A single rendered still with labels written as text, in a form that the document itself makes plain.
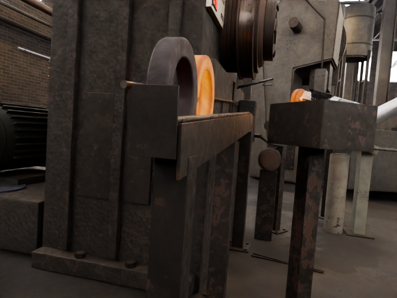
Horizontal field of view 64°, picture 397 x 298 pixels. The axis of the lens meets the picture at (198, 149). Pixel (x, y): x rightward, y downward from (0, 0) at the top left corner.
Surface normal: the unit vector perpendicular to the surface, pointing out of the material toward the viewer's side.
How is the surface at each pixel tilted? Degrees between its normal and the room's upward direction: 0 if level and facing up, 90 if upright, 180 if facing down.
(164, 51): 57
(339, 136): 90
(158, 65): 71
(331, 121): 90
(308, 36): 90
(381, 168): 90
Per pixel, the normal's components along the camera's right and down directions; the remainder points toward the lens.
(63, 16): -0.25, 0.04
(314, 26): -0.47, 0.02
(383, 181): 0.01, 0.06
